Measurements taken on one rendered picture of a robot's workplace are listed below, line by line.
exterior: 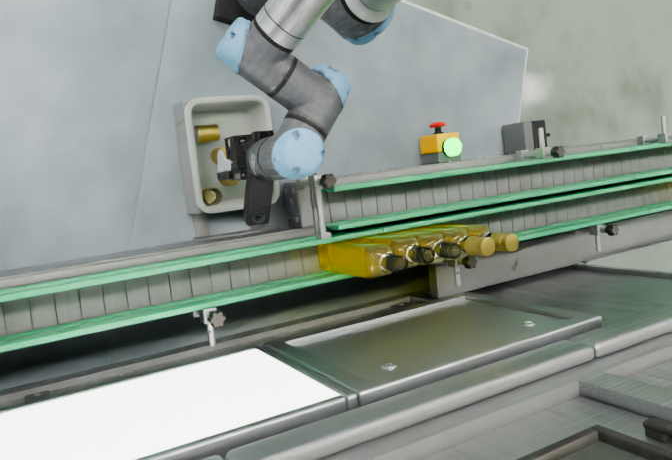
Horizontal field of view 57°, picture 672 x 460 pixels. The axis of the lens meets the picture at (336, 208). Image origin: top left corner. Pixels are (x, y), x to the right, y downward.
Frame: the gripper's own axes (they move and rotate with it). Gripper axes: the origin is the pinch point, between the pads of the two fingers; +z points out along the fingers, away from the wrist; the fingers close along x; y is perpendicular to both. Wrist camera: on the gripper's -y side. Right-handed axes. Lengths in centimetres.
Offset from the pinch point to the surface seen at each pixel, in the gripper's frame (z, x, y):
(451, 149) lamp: -5, -53, 1
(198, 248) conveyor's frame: -7.4, 10.6, -12.6
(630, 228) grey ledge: -7, -110, -26
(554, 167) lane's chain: -7, -83, -7
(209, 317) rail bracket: -19.4, 13.5, -23.1
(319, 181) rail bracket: -18.9, -10.1, -2.8
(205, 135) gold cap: 0.2, 4.3, 8.7
